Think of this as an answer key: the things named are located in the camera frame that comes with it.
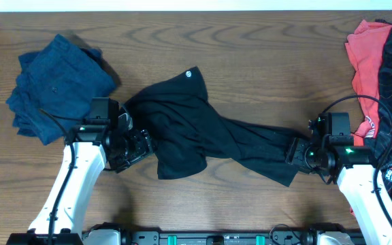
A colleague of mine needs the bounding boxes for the black t-shirt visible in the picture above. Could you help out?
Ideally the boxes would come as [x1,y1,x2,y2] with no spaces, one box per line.
[125,67,303,186]

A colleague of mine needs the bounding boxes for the red t-shirt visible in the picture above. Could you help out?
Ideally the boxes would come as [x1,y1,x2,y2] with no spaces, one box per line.
[345,20,392,146]

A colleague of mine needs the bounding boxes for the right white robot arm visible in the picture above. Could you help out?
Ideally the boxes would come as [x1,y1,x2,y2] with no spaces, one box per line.
[286,135,392,244]

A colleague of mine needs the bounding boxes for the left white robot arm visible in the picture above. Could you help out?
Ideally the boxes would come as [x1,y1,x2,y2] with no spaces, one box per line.
[7,125,153,245]

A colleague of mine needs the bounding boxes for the folded navy blue garment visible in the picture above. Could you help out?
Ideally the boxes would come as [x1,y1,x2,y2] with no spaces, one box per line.
[6,34,116,145]

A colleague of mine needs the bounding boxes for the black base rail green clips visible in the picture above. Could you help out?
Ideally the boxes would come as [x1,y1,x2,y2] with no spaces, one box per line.
[82,223,366,245]

